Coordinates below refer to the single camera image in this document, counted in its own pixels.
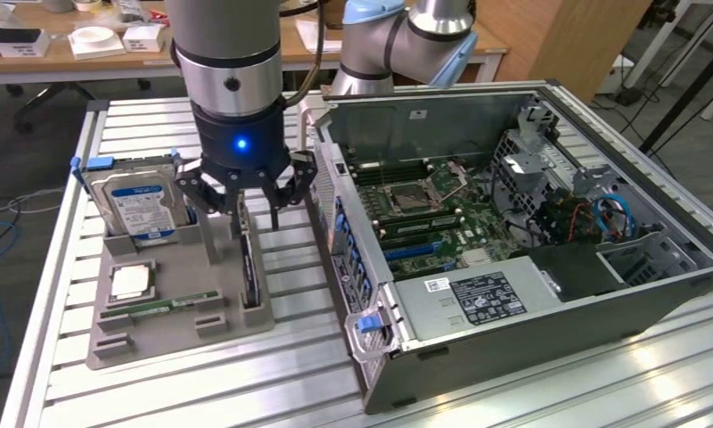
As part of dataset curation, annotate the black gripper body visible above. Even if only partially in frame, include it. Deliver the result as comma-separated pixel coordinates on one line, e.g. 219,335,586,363
191,100,292,184

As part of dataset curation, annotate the black graphics card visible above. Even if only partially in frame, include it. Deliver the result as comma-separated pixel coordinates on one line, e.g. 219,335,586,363
236,209,263,313

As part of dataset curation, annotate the hard disk with blue caddy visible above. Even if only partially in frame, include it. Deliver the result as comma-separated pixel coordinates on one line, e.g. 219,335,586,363
71,151,201,246

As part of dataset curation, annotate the CPU socket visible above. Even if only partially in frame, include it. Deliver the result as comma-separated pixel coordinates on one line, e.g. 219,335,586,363
385,180,435,210

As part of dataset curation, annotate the silver CPU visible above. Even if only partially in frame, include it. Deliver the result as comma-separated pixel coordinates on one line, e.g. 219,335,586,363
109,267,156,300

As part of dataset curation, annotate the blue expansion slot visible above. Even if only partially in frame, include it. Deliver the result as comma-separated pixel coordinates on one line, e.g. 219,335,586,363
383,243,444,262

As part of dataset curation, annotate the white paper stack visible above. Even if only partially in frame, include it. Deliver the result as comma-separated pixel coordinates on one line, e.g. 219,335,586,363
293,17,345,55

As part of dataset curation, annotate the open metal socket cover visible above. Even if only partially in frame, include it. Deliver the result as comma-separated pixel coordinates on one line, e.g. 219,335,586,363
427,160,471,191

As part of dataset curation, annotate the green RAM stick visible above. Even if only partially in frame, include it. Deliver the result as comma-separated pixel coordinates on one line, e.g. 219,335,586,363
104,292,221,313

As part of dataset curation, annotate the white cardboard box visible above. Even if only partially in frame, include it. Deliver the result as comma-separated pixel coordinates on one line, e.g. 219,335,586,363
121,24,168,54

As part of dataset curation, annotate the wooden desk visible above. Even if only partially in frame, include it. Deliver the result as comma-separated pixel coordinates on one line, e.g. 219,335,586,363
0,0,512,86

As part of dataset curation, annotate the white square holder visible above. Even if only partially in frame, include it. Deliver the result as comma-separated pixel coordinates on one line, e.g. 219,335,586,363
68,25,127,62

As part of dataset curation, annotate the grey parts rack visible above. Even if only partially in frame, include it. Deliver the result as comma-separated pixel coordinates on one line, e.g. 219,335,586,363
85,200,279,371

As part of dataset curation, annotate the black office chair base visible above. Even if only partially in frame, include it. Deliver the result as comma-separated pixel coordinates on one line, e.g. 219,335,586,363
5,78,153,133

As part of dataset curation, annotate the silver chipset heatsink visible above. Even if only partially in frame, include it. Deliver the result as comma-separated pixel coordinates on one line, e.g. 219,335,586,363
460,249,495,267

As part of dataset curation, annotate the grey power supply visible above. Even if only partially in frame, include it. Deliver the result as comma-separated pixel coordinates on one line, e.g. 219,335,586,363
391,256,566,342

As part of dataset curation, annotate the metal drive cage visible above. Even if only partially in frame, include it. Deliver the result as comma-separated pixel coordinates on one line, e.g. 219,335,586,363
490,128,576,210

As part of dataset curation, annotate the white box with black top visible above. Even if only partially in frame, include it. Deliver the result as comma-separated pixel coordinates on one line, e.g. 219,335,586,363
0,27,52,59

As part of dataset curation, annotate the open black PC case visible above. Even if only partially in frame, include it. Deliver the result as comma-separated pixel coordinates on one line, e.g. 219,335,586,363
305,86,713,416

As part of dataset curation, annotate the grey disk bay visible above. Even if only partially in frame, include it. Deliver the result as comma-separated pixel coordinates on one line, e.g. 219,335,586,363
594,231,700,286

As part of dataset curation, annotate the black stand pole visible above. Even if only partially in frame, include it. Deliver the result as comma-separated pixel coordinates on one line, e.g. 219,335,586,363
639,66,713,152

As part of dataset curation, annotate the white table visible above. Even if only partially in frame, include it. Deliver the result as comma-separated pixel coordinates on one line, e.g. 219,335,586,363
623,0,713,121

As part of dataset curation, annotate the grey corner bracket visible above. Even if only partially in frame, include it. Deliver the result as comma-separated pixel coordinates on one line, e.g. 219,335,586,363
299,95,328,157

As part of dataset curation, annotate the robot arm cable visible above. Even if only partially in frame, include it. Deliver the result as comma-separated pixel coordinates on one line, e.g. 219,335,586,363
279,0,335,108

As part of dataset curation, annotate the white floor cable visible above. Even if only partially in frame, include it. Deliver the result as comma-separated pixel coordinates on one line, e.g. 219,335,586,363
0,186,67,215

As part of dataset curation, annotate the red wire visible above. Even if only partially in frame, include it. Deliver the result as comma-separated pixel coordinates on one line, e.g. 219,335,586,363
562,202,590,244

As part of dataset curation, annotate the blue wire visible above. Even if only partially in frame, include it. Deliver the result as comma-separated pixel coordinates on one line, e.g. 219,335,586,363
591,193,638,244

